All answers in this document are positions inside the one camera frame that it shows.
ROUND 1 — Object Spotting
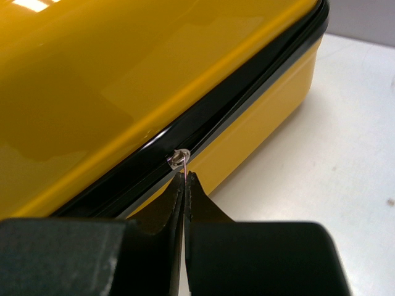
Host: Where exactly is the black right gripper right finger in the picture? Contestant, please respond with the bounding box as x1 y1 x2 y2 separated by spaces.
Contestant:
185 172 351 295

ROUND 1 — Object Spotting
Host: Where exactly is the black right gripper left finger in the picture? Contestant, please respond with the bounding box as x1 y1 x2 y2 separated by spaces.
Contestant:
1 173 185 295

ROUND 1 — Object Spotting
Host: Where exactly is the yellow hard-shell suitcase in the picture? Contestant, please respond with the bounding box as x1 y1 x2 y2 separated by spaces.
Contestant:
1 1 329 219

